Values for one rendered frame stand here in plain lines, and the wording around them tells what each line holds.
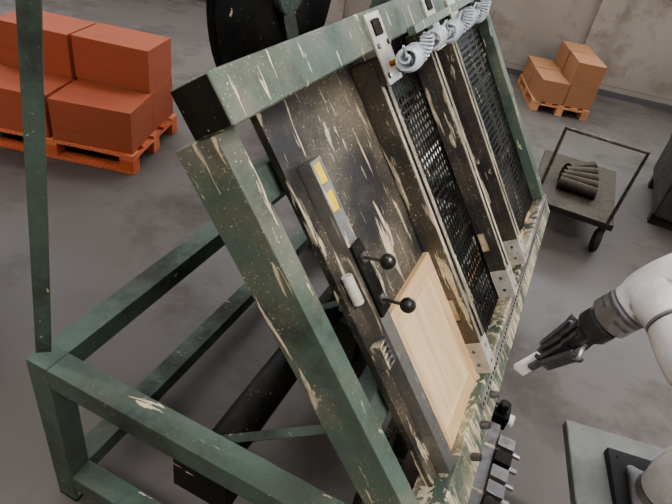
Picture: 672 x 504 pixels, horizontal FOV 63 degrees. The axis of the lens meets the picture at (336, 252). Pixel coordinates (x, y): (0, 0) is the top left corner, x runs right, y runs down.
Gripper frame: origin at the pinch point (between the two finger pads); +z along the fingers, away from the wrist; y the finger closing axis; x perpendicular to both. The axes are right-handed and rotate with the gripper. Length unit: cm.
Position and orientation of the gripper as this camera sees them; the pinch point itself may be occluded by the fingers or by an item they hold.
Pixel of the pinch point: (529, 363)
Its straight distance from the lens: 133.4
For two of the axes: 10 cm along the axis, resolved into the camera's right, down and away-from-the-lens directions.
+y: -3.0, 5.7, -7.7
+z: -5.4, 5.6, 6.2
